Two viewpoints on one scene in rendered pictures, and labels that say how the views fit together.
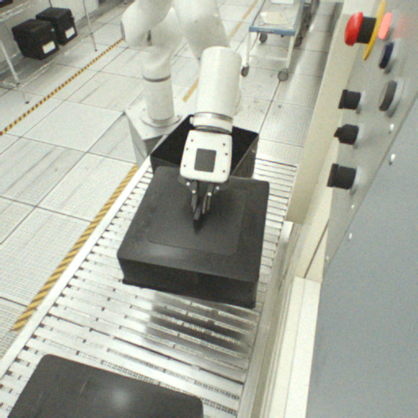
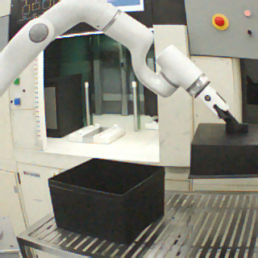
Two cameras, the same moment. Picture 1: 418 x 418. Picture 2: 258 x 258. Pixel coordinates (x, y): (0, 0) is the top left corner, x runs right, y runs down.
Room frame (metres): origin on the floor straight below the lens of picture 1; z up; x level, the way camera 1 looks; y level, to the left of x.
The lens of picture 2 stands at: (0.74, 1.16, 1.33)
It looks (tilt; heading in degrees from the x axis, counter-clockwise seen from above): 13 degrees down; 273
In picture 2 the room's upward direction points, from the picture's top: 2 degrees counter-clockwise
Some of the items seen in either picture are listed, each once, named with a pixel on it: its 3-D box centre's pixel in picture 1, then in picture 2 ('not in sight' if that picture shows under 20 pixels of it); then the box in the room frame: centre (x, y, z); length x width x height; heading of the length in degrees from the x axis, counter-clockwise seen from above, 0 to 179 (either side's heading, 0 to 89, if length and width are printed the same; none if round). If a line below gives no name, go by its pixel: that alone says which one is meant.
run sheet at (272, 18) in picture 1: (274, 17); not in sight; (3.46, -0.64, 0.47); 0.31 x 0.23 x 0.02; 3
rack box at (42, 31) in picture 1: (36, 39); not in sight; (3.35, 1.62, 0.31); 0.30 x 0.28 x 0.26; 157
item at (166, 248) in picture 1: (200, 224); (236, 143); (0.48, 0.01, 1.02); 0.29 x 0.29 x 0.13; 78
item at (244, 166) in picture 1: (206, 164); (107, 198); (0.89, 0.00, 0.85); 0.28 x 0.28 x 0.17; 63
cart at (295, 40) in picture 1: (277, 36); not in sight; (3.63, -0.72, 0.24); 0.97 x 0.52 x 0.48; 164
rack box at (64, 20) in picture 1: (57, 25); not in sight; (3.70, 1.52, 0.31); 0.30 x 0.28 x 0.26; 165
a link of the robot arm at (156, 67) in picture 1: (161, 43); not in sight; (1.35, 0.18, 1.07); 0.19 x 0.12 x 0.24; 109
